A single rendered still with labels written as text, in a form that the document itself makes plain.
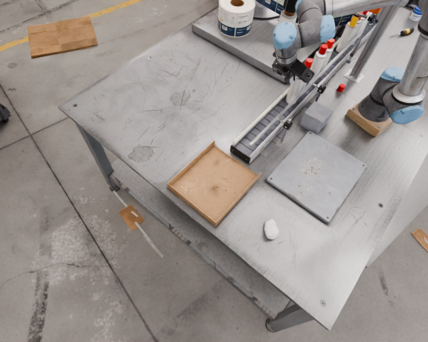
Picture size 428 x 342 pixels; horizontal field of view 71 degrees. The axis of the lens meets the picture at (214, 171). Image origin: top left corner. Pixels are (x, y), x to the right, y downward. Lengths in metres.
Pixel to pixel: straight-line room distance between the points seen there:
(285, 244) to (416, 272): 1.36
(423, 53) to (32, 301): 2.25
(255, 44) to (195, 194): 0.99
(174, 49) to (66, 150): 1.22
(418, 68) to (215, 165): 0.84
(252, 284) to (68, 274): 1.12
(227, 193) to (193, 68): 0.79
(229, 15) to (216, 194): 1.02
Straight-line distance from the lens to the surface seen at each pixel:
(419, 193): 1.57
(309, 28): 1.10
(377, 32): 1.77
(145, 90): 1.63
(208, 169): 1.30
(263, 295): 1.77
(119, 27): 3.65
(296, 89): 1.48
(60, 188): 2.41
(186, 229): 1.83
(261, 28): 1.99
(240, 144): 1.33
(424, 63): 1.33
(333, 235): 1.28
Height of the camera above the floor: 1.93
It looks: 58 degrees down
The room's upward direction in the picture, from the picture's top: 5 degrees clockwise
